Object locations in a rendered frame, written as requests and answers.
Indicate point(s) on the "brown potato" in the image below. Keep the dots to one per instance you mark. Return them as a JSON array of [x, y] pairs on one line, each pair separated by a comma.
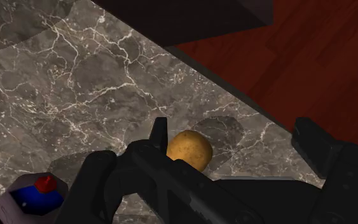
[[191, 149]]

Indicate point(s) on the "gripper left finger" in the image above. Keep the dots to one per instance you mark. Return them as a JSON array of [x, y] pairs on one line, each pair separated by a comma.
[[154, 186]]

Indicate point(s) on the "grey bottle blue red top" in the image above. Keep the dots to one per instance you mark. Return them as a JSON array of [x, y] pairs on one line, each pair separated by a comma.
[[26, 198]]

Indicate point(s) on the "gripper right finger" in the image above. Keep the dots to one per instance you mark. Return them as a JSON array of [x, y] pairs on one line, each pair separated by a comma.
[[349, 173]]

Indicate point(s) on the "dark robot stand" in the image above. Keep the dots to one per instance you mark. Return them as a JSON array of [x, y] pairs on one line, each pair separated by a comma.
[[181, 18]]

